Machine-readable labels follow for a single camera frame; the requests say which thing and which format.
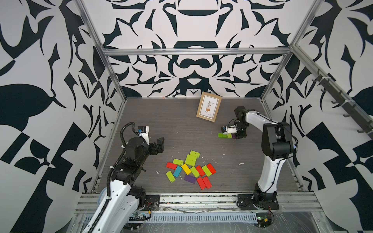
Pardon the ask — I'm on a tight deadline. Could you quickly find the teal block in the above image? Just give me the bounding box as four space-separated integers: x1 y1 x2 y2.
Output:
173 166 182 178

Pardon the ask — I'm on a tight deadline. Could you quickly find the yellow block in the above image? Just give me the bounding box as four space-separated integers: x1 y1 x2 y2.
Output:
181 164 192 175

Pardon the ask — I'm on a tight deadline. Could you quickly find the right circuit board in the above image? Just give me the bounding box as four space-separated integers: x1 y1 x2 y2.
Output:
256 216 274 228

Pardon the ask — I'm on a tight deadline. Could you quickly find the left circuit board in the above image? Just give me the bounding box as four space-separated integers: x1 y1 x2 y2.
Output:
129 212 152 222

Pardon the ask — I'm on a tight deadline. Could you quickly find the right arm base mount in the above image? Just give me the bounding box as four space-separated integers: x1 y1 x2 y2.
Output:
237 192 280 210

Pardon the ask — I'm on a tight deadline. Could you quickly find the black wall hook rail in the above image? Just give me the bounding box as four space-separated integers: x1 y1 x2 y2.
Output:
312 69 373 140

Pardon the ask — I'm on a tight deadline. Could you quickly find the white cable duct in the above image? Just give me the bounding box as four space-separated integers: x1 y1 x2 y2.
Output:
146 212 257 224

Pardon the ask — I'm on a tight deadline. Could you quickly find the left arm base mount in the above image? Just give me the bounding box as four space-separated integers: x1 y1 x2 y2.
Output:
137 195 160 211

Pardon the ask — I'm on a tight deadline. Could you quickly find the wooden picture frame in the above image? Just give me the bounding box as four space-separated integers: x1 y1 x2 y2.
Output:
196 92 222 122

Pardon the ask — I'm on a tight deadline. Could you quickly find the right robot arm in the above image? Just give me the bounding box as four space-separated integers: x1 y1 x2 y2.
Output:
235 106 295 203

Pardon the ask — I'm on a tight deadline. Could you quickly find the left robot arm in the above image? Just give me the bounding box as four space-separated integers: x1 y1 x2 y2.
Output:
83 137 165 233

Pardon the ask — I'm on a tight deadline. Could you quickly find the green block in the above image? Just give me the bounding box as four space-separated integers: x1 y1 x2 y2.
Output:
218 133 228 138

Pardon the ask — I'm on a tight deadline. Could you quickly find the lime block top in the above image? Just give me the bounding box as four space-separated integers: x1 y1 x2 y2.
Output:
190 150 200 158

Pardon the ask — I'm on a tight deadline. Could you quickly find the red block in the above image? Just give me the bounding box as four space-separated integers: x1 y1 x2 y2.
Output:
202 176 212 189
166 162 178 170
207 163 216 174
196 166 205 177
196 177 206 190

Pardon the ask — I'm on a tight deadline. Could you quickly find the circuit board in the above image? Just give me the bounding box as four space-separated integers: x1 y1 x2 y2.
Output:
129 212 152 222
256 216 274 228

